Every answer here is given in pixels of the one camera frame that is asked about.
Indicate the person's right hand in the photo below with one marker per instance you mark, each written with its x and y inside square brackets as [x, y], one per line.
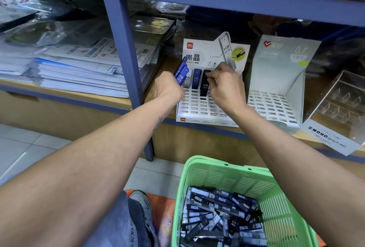
[228, 90]

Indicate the person's left hand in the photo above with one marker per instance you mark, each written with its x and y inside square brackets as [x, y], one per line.
[168, 87]

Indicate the white display box red label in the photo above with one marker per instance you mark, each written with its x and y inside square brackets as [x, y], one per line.
[197, 107]

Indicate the pale green display box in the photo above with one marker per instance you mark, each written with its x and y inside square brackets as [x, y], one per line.
[282, 67]

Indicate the green plastic basket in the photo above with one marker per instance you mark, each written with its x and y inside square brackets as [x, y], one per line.
[239, 172]

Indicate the clear plastic display box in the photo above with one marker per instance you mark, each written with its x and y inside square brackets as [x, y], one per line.
[339, 113]

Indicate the pile of lead cases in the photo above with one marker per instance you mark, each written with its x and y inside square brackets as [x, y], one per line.
[222, 218]

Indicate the person's left forearm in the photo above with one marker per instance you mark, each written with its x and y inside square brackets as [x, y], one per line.
[74, 175]

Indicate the person's right forearm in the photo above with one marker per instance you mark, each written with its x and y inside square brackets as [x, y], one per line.
[302, 181]

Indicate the stack of wrapped paper packs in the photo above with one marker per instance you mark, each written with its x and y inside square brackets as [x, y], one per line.
[80, 61]

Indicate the grey sneaker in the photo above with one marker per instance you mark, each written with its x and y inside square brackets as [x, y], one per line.
[145, 215]

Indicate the colourful printed mat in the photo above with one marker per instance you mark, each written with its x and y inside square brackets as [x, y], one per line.
[166, 221]

